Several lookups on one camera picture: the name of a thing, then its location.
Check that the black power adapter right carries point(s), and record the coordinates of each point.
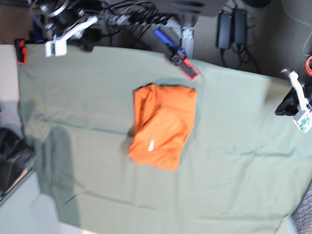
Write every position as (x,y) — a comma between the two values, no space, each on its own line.
(240,26)

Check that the orange T-shirt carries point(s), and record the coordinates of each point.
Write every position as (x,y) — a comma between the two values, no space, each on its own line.
(164,117)

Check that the black power adapter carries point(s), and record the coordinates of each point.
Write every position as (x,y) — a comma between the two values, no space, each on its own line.
(224,27)
(240,26)

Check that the aluminium table leg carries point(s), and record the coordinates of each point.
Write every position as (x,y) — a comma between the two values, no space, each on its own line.
(187,41)

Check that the green table cloth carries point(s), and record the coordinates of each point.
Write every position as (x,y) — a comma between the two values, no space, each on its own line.
(126,144)

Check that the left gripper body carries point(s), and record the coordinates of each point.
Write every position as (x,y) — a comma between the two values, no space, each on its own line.
(302,100)

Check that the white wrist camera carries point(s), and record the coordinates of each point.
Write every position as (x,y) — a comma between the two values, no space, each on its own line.
(55,48)
(303,120)

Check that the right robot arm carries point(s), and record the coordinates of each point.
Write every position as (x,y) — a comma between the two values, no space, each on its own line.
(65,20)

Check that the blue handled clamp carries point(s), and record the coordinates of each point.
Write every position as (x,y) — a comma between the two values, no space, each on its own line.
(178,57)

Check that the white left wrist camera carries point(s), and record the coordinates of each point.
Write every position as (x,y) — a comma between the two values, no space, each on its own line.
(303,120)

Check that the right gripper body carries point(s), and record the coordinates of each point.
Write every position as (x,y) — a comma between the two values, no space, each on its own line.
(77,29)

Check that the black plastic bag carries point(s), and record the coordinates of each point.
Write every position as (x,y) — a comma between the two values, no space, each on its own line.
(15,156)

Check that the red black clamp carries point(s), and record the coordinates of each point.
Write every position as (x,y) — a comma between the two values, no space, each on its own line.
(21,51)

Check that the black power adapter left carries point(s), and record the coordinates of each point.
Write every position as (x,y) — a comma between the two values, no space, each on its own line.
(224,27)

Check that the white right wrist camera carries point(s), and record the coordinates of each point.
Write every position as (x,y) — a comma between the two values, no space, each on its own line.
(55,48)

